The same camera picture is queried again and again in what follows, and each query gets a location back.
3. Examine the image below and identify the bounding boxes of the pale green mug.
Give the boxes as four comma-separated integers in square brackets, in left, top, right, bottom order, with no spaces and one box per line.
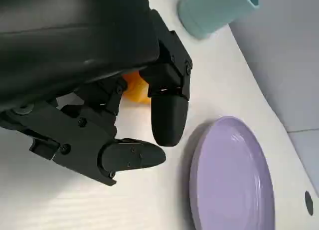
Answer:
[177,0,260,40]

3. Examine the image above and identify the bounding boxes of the lilac plate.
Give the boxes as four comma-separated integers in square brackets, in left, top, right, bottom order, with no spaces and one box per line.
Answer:
[188,116,276,230]

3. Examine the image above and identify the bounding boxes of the black table grommet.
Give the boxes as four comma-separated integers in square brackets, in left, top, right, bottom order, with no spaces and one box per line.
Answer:
[305,191,314,216]

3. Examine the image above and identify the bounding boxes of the orange white toy bread roll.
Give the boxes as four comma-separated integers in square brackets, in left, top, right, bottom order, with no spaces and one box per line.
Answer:
[121,70,152,106]

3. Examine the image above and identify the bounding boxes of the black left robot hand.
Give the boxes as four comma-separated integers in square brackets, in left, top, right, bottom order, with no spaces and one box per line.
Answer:
[0,0,193,187]

